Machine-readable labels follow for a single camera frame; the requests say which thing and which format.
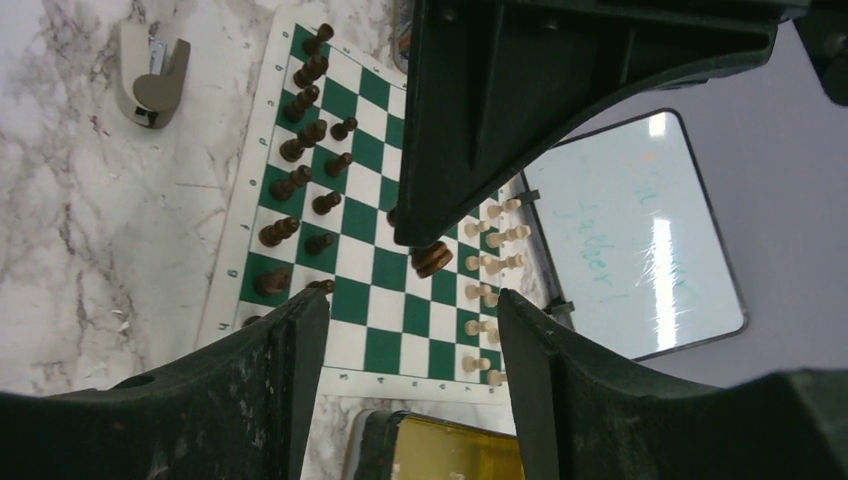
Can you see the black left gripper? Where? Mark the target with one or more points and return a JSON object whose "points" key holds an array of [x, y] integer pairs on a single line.
{"points": [[823, 32]]}

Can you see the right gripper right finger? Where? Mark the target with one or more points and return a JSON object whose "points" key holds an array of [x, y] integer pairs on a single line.
{"points": [[582, 411]]}

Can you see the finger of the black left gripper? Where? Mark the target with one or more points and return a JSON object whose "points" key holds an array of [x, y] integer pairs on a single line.
{"points": [[492, 85]]}

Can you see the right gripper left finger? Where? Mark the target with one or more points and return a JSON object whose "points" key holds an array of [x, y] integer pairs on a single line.
{"points": [[239, 408]]}

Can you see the dark pawn fourteenth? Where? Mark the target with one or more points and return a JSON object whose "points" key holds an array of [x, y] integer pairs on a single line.
{"points": [[341, 130]]}

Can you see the dark pawn thirteenth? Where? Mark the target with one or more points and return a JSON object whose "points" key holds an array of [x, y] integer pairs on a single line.
{"points": [[334, 167]]}

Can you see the dark pawn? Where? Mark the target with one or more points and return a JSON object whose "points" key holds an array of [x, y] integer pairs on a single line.
{"points": [[426, 261], [317, 244]]}

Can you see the tall dark chess piece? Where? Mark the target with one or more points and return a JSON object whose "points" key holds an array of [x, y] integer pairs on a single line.
{"points": [[295, 110]]}

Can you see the dark chess piece twelfth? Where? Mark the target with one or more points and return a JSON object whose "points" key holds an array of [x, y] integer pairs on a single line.
{"points": [[323, 204]]}

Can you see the light chess pieces row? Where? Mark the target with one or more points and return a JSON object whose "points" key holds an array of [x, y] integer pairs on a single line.
{"points": [[482, 266]]}

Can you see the green white chess board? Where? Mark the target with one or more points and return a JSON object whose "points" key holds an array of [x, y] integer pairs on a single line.
{"points": [[392, 334]]}

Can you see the left gold tin box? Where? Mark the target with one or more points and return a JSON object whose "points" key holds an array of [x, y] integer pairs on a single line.
{"points": [[402, 33]]}

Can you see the gold tin box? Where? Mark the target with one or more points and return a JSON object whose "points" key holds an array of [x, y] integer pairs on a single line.
{"points": [[406, 445], [402, 33]]}

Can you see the right gold tin box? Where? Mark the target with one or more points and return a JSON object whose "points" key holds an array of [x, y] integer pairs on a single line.
{"points": [[406, 445]]}

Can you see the small whiteboard on stand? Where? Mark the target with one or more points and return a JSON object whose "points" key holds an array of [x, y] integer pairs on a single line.
{"points": [[633, 239]]}

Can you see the beige plastic clip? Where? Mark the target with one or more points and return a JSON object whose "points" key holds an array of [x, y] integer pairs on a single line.
{"points": [[151, 76]]}

